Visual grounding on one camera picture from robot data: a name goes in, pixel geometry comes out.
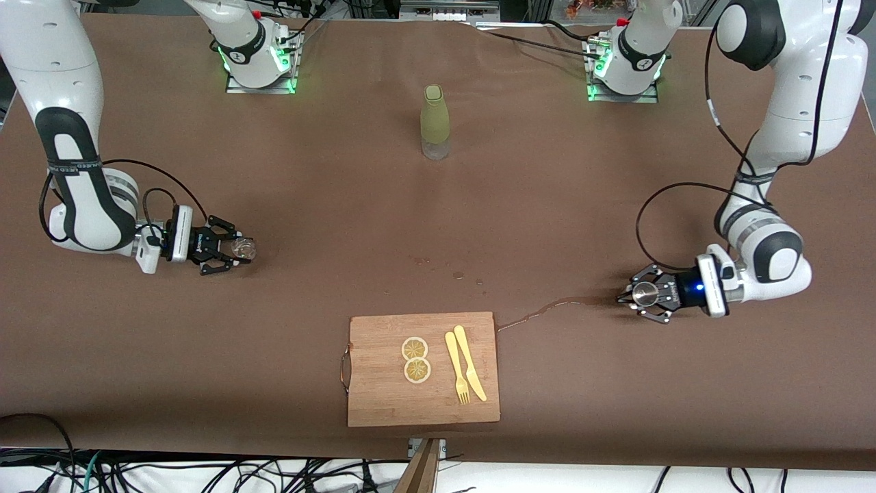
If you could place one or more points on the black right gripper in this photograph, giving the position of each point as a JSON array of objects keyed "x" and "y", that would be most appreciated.
[{"x": 199, "y": 244}]

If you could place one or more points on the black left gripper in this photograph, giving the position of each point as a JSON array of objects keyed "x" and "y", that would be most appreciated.
[{"x": 680, "y": 293}]

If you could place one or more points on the steel measuring cup jigger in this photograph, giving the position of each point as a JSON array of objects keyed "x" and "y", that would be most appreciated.
[{"x": 643, "y": 294}]

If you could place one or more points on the small clear glass shaker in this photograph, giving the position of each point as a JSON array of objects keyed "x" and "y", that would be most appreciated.
[{"x": 243, "y": 248}]

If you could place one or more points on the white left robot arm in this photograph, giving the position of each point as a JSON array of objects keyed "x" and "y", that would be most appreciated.
[{"x": 807, "y": 103}]

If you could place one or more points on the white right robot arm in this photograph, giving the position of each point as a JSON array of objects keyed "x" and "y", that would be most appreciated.
[{"x": 75, "y": 205}]

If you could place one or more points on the long liquid spill puddle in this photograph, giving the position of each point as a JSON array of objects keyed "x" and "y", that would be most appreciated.
[{"x": 575, "y": 300}]

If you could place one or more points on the brown table cover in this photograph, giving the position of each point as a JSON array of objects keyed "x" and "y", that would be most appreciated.
[{"x": 205, "y": 342}]

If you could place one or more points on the yellow plastic knife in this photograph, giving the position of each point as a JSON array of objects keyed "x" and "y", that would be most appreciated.
[{"x": 465, "y": 349}]

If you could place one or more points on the wooden cutting board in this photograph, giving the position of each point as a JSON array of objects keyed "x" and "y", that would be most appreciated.
[{"x": 383, "y": 383}]

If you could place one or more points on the yellow plastic fork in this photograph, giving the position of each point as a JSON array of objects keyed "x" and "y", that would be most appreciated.
[{"x": 453, "y": 352}]

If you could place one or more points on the lemon slice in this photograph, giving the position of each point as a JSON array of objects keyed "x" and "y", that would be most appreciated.
[
  {"x": 415, "y": 348},
  {"x": 417, "y": 370}
]

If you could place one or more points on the green sleeved glass bottle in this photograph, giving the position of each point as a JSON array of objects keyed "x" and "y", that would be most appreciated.
[{"x": 435, "y": 116}]

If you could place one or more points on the grey metal device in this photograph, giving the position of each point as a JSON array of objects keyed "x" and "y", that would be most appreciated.
[{"x": 448, "y": 8}]

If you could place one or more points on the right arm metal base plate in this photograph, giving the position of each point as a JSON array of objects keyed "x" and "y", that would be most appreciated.
[{"x": 260, "y": 90}]

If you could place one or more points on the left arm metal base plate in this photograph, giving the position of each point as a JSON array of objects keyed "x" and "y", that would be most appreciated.
[{"x": 619, "y": 98}]

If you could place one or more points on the small metal bracket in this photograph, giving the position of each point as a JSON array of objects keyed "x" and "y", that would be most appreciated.
[{"x": 413, "y": 446}]

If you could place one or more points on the wooden post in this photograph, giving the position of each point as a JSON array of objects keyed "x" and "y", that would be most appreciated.
[{"x": 421, "y": 472}]

